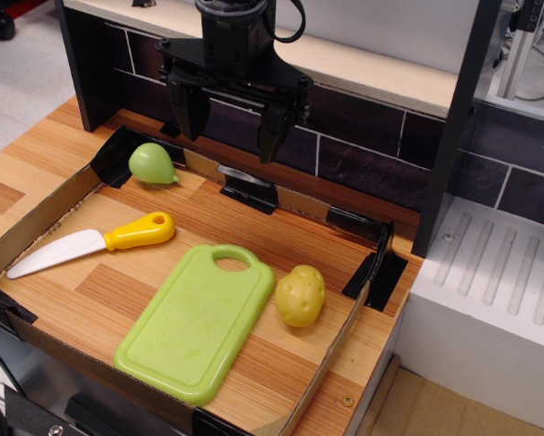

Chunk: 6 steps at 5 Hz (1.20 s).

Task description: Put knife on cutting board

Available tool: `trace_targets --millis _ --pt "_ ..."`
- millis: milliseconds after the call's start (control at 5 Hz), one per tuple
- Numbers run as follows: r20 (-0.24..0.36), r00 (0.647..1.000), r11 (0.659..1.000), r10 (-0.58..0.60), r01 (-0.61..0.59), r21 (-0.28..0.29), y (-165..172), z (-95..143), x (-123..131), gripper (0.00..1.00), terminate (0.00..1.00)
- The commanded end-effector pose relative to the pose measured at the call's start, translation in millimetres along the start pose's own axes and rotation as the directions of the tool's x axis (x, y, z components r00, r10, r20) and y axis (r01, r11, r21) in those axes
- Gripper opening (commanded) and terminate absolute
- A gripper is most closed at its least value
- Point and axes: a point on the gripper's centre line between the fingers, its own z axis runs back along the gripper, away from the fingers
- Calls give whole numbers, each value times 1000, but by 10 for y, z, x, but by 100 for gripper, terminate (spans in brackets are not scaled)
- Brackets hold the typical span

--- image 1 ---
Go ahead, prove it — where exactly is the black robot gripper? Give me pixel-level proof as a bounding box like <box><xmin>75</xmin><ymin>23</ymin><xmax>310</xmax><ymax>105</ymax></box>
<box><xmin>156</xmin><ymin>1</ymin><xmax>313</xmax><ymax>164</ymax></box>

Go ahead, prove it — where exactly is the yellow handled white toy knife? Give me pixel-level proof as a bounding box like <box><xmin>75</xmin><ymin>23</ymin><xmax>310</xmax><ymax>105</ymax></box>
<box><xmin>6</xmin><ymin>212</ymin><xmax>176</xmax><ymax>280</ymax></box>

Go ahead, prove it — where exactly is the green plastic cutting board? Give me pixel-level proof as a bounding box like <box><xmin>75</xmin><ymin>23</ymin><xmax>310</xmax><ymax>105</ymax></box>
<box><xmin>114</xmin><ymin>244</ymin><xmax>275</xmax><ymax>406</ymax></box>

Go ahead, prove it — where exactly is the cardboard fence with black tape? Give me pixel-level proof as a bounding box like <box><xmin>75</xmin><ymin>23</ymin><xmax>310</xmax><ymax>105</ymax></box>
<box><xmin>0</xmin><ymin>120</ymin><xmax>413</xmax><ymax>435</ymax></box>

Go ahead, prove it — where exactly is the green toy pear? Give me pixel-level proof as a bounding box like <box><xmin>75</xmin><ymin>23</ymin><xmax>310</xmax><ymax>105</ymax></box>
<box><xmin>128</xmin><ymin>143</ymin><xmax>179</xmax><ymax>184</ymax></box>

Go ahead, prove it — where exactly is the yellow toy potato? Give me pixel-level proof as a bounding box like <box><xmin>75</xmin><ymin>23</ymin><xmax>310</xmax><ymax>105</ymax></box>
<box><xmin>275</xmin><ymin>265</ymin><xmax>326</xmax><ymax>328</ymax></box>

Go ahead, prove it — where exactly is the black caster wheel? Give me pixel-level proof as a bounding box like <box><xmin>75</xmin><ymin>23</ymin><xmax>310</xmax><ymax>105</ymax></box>
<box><xmin>0</xmin><ymin>10</ymin><xmax>15</xmax><ymax>41</ymax></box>

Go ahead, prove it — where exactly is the white dish drainer sink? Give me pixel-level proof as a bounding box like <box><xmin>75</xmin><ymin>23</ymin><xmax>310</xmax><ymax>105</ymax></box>
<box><xmin>395</xmin><ymin>198</ymin><xmax>544</xmax><ymax>429</ymax></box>

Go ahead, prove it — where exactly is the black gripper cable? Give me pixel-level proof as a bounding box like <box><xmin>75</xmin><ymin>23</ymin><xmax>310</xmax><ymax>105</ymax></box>
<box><xmin>266</xmin><ymin>0</ymin><xmax>307</xmax><ymax>45</ymax></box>

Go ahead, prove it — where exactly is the dark frame wooden shelf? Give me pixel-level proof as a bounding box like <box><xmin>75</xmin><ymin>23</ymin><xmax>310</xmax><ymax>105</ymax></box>
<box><xmin>55</xmin><ymin>1</ymin><xmax>500</xmax><ymax>257</ymax></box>

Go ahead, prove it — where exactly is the aluminium profile post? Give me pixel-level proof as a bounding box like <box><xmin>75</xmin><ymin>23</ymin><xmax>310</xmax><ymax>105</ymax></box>
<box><xmin>498</xmin><ymin>0</ymin><xmax>544</xmax><ymax>102</ymax></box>

